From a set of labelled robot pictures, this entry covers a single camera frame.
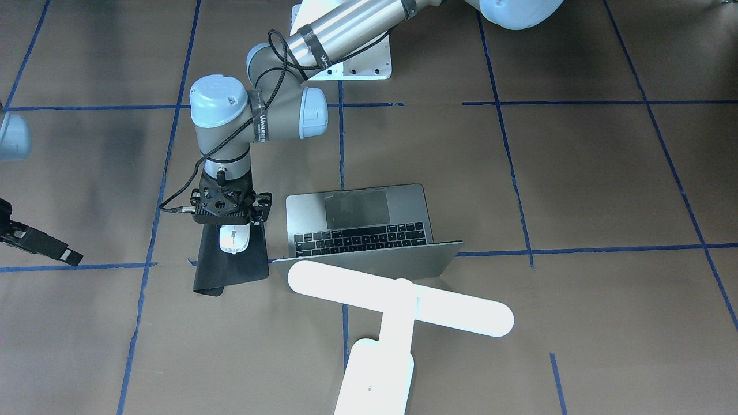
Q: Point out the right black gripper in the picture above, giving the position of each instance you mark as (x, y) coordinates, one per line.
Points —
(30, 240)

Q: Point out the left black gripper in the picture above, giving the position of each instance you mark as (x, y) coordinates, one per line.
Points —
(263, 205)

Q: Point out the white computer mouse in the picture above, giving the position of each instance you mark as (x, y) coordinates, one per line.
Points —
(234, 238)

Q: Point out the black mouse pad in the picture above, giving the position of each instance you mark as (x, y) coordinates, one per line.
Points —
(217, 269)

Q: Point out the grey laptop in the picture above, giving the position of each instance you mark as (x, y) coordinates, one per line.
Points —
(384, 231)

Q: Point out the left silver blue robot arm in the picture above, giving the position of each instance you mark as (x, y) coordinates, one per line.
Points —
(228, 117)

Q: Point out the white desk lamp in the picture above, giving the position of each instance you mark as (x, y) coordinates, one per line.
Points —
(379, 374)

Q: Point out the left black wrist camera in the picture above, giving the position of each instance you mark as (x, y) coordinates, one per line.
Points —
(221, 206)

